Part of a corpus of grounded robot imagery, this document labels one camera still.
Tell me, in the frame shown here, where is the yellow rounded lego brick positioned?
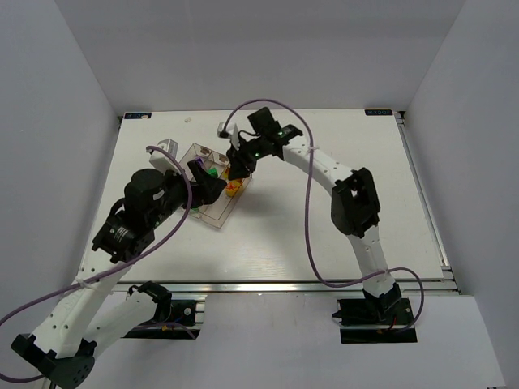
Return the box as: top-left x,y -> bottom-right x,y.
225,179 -> 243,198

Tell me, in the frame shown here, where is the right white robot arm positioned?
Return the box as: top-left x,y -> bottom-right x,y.
217,107 -> 401,320

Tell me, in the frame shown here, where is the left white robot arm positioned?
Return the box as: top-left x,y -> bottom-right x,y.
11,160 -> 226,388

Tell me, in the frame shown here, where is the clear three-compartment tray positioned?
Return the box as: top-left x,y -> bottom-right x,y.
180,143 -> 251,229

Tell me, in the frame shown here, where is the left blue label sticker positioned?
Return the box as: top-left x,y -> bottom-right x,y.
123,112 -> 152,120

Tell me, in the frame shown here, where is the blue label sticker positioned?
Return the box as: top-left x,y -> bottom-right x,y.
364,109 -> 393,116
123,112 -> 152,120

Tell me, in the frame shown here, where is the right blue label sticker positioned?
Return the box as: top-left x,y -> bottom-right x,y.
364,109 -> 393,116

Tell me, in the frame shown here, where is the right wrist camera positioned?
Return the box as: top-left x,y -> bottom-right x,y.
217,122 -> 240,150

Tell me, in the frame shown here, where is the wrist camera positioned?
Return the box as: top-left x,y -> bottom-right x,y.
217,122 -> 240,150
146,139 -> 178,173

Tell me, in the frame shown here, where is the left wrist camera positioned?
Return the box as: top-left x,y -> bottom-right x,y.
146,139 -> 178,173

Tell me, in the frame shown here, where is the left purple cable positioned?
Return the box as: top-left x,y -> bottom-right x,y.
0,144 -> 194,384

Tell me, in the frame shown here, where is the purple cable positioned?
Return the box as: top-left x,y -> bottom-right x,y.
221,98 -> 425,333
0,144 -> 194,384

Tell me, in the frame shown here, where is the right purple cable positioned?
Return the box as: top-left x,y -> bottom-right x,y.
221,98 -> 425,333

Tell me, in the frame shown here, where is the aluminium table rail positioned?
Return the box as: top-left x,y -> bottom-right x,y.
75,277 -> 461,295

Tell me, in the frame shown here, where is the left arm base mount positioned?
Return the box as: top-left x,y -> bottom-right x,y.
124,281 -> 205,340

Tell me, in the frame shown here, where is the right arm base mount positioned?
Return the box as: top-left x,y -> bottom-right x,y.
332,298 -> 418,344

